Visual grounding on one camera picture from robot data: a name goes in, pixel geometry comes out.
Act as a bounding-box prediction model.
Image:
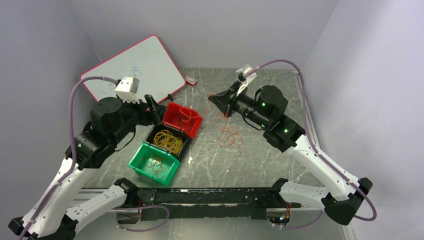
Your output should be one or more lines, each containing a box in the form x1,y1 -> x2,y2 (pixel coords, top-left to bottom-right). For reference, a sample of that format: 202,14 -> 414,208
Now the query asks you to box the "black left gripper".
110,93 -> 168,145

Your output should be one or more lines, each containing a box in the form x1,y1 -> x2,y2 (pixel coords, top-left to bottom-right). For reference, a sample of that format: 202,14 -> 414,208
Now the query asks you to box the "red plastic bin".
162,102 -> 203,139

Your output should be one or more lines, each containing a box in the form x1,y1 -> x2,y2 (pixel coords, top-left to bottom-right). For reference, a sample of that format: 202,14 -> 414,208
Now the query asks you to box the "green plastic bin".
127,143 -> 180,187

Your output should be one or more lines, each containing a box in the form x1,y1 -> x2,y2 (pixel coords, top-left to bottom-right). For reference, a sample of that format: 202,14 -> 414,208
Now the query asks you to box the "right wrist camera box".
236,64 -> 258,96

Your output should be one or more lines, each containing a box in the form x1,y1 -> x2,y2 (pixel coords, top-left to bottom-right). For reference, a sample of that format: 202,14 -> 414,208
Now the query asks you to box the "aluminium table edge rail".
293,70 -> 326,165

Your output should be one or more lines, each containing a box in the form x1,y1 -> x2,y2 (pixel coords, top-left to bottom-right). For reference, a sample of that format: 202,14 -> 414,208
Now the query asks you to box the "small red white box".
184,75 -> 198,87

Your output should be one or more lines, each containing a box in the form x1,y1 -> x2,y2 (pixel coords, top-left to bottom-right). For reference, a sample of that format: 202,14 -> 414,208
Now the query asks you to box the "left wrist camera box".
114,76 -> 140,104

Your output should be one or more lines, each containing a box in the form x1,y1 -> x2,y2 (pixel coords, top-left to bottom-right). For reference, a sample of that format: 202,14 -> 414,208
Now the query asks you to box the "yellow cable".
152,129 -> 185,156

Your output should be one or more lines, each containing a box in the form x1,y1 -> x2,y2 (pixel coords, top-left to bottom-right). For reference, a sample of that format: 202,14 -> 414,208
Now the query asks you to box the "black plastic bin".
143,124 -> 192,163

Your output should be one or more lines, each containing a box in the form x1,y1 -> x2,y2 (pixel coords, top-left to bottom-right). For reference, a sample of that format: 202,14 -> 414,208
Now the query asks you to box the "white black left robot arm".
8,95 -> 167,240

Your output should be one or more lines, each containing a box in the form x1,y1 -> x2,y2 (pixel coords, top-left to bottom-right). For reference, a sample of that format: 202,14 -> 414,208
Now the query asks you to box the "purple cable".
170,111 -> 195,131

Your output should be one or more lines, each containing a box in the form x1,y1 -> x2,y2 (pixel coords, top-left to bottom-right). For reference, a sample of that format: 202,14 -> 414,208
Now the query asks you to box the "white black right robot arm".
208,81 -> 373,226

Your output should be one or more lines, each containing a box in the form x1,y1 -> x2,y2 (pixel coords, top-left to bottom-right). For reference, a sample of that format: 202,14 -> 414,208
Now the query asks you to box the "pink framed whiteboard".
80,35 -> 186,103

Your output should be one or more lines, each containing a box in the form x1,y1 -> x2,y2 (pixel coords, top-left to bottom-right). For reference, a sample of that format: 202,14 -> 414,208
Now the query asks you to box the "right purple robot hose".
246,59 -> 378,230

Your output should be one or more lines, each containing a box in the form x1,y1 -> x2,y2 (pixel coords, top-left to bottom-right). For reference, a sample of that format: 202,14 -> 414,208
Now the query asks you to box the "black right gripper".
208,81 -> 270,129

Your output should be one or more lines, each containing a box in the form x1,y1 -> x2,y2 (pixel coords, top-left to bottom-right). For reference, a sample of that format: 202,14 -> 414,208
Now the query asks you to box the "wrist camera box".
114,76 -> 140,104
236,64 -> 258,96

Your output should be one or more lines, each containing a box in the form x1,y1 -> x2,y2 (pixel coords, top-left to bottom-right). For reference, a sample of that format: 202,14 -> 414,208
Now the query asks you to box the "black base frame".
121,187 -> 301,221

